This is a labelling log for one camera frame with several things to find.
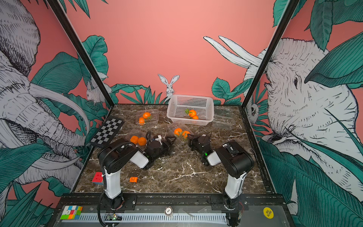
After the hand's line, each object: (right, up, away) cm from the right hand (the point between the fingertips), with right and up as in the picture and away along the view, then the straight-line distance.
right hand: (185, 133), depth 91 cm
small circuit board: (-36, -40, -21) cm, 58 cm away
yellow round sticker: (+44, -39, -20) cm, 62 cm away
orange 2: (0, -1, +4) cm, 4 cm away
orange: (-33, +7, +13) cm, 36 cm away
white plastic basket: (-5, +20, +27) cm, 34 cm away
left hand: (-4, -4, 0) cm, 6 cm away
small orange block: (-30, -25, -11) cm, 41 cm away
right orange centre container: (-29, -6, +2) cm, 29 cm away
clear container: (-29, +10, +16) cm, 35 cm away
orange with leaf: (+5, +14, +17) cm, 23 cm away
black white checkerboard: (-56, 0, +7) cm, 56 cm away
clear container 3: (-3, -4, -1) cm, 5 cm away
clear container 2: (-34, -2, +11) cm, 36 cm away
